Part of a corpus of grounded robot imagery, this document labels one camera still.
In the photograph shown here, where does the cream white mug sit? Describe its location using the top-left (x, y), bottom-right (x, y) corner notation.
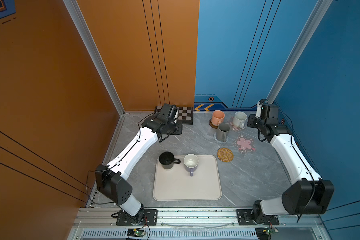
top-left (232, 112), bottom-right (248, 129)

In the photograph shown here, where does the pink flower coaster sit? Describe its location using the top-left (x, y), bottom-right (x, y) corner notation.
top-left (234, 135), bottom-right (256, 153)
top-left (228, 117), bottom-right (247, 132)

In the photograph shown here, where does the black mug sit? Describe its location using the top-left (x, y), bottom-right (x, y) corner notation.
top-left (159, 152), bottom-right (181, 170)

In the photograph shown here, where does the grey green mug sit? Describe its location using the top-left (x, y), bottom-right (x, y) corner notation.
top-left (216, 123), bottom-right (231, 141)

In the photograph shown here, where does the white mug purple handle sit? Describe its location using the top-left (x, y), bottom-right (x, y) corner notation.
top-left (183, 154), bottom-right (199, 177)

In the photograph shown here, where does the brown wooden round coaster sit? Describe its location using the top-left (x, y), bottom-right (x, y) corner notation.
top-left (209, 119), bottom-right (218, 129)

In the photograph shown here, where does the orange peach mug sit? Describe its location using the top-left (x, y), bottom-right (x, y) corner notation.
top-left (211, 110), bottom-right (225, 127)

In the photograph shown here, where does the woven rattan round coaster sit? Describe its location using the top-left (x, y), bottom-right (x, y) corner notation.
top-left (217, 148), bottom-right (234, 163)

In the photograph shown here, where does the beige rectangular serving tray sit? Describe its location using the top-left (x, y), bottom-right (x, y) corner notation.
top-left (153, 155), bottom-right (222, 201)

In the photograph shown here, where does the blue woven round coaster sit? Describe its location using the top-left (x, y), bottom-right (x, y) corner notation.
top-left (214, 135), bottom-right (229, 144)

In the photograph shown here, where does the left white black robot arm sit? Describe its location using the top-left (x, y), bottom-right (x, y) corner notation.
top-left (94, 104), bottom-right (182, 224)

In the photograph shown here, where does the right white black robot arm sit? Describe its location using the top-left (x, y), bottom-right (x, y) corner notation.
top-left (247, 99), bottom-right (335, 225)

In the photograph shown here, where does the black white chessboard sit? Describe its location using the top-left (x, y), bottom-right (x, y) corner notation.
top-left (151, 104), bottom-right (194, 125)

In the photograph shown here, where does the right green circuit board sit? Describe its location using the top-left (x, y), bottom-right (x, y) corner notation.
top-left (263, 228), bottom-right (278, 235)

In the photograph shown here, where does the green circuit board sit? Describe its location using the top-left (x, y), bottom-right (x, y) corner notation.
top-left (263, 228), bottom-right (278, 235)
top-left (127, 229), bottom-right (146, 239)

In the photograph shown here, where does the left green circuit board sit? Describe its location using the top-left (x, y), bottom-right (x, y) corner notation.
top-left (127, 229), bottom-right (146, 239)

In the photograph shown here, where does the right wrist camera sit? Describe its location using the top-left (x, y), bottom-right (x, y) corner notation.
top-left (256, 99), bottom-right (268, 118)

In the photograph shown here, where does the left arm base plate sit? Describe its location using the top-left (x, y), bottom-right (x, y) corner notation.
top-left (116, 209), bottom-right (158, 226)

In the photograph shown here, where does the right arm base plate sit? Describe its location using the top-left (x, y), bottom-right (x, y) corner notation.
top-left (236, 209), bottom-right (280, 226)

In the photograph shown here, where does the aluminium front frame rail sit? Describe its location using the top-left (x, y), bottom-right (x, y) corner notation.
top-left (68, 207), bottom-right (331, 240)

